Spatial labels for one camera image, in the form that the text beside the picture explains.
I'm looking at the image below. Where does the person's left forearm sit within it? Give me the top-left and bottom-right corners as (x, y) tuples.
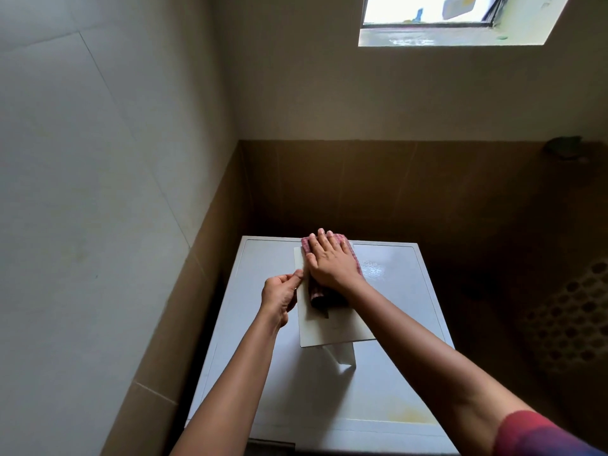
(170, 317), (282, 456)

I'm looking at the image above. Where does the person's right forearm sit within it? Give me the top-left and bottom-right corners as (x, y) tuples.
(346, 282), (538, 456)

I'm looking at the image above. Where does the perforated plastic basket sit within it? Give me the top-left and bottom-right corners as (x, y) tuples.
(520, 256), (608, 374)

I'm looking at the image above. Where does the person's right hand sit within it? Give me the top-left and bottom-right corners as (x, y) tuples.
(303, 227), (367, 298)

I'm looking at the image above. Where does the dark red shirt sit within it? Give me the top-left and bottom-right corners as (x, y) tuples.
(493, 410), (605, 456)

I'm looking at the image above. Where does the red checkered cloth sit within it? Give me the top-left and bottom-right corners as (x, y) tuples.
(300, 234), (365, 310)

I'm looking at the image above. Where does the person's left hand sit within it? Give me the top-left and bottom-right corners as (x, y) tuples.
(260, 269), (305, 329)

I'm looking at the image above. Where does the white washing machine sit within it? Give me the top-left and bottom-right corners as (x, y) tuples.
(185, 236), (460, 456)

